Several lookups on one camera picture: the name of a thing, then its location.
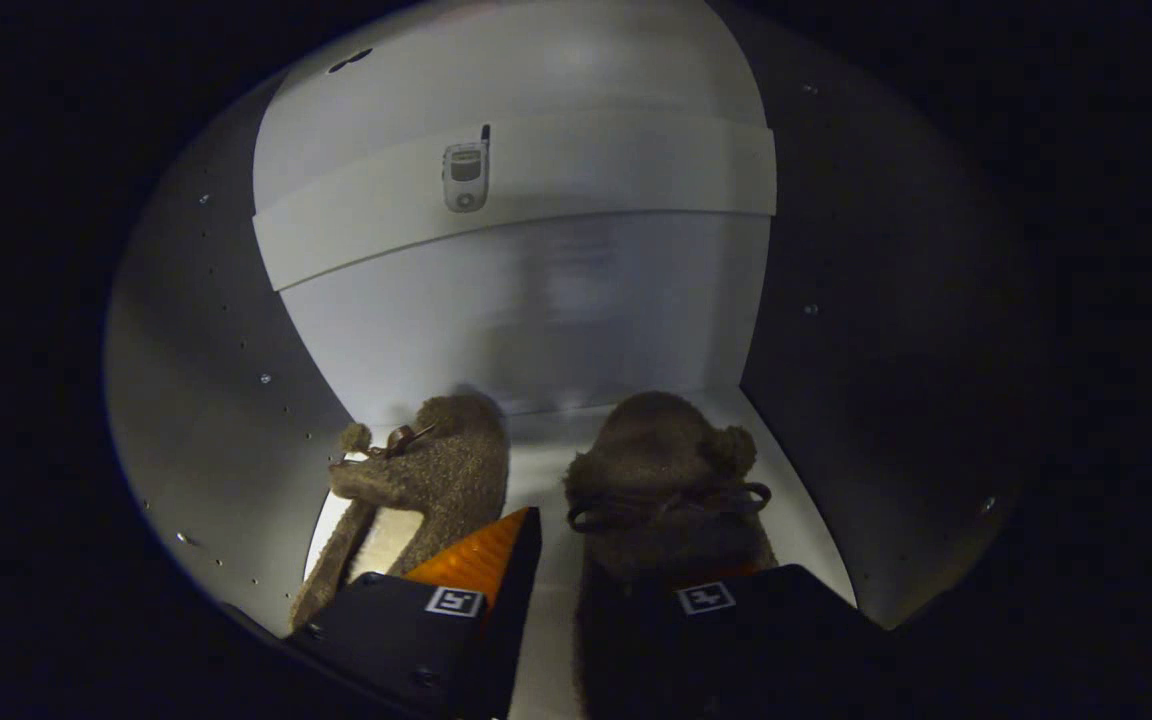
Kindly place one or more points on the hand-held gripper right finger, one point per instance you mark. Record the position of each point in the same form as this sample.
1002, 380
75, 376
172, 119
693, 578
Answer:
766, 630

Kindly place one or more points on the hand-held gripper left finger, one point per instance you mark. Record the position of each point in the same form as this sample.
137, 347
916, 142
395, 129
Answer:
436, 640

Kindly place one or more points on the dark frame shoe cabinet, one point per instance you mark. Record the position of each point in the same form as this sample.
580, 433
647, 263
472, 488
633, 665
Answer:
536, 320

